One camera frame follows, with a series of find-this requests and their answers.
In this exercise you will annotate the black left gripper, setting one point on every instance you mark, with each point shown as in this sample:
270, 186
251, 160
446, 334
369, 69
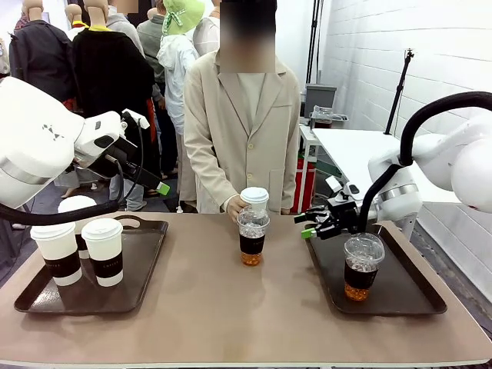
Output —
113, 159

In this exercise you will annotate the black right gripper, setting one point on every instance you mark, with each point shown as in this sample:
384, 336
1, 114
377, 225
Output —
344, 217

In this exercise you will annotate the white paper coffee cup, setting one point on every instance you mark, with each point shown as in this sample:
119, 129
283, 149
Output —
105, 253
61, 265
255, 196
77, 201

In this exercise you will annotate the clear iced coffee cup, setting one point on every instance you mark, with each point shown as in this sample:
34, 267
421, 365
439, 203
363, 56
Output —
361, 274
252, 244

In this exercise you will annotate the person's right forearm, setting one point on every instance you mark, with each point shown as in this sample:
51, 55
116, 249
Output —
215, 184

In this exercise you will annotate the person's left forearm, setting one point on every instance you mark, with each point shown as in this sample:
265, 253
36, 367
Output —
294, 173

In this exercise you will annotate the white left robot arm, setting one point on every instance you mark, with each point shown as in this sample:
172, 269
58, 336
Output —
34, 142

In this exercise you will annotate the dark brown serving tray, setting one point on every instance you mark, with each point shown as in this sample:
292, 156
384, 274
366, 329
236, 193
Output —
146, 261
403, 292

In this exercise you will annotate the person's right hand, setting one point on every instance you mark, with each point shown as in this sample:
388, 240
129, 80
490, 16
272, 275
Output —
234, 210

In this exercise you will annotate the red box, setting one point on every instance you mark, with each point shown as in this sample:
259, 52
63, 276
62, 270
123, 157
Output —
307, 180

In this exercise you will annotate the dark green crate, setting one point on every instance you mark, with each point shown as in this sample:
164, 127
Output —
326, 169

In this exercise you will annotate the large white table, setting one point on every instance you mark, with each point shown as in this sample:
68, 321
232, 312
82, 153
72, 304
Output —
346, 150

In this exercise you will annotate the mannequin in black robe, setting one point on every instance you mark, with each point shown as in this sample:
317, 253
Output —
111, 77

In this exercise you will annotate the person in beige coat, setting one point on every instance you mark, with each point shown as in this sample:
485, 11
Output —
246, 134

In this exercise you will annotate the clear plastic container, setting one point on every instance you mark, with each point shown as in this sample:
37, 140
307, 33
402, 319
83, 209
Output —
326, 115

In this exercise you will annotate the mannequin in white jacket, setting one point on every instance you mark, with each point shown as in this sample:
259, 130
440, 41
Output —
175, 65

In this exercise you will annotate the gray bin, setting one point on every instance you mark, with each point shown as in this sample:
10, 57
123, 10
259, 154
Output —
320, 96

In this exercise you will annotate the mannequin in gray-green jacket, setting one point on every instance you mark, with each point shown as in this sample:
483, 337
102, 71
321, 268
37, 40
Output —
150, 38

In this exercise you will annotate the mannequin in white checked shirt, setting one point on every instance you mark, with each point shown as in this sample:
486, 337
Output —
205, 36

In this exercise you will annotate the person in gray hoodie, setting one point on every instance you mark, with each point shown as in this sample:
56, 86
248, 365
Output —
123, 27

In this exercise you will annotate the black tripod pole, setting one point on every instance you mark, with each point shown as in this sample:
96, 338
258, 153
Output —
399, 86

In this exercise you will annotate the mannequin in black jacket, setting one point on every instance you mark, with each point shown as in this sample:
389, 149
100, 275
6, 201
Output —
38, 57

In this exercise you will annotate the green bucket hat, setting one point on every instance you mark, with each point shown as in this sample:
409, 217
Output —
180, 17

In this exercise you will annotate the mannequin with red-yellow collar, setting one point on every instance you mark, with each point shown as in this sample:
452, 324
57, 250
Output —
75, 13

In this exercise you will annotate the black light stand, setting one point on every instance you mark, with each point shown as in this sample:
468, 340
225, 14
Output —
313, 38

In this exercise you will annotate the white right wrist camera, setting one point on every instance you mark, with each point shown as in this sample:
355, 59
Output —
338, 186

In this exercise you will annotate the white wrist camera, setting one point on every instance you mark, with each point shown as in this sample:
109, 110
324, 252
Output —
136, 117
338, 186

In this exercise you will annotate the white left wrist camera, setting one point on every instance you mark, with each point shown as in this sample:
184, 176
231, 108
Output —
136, 117

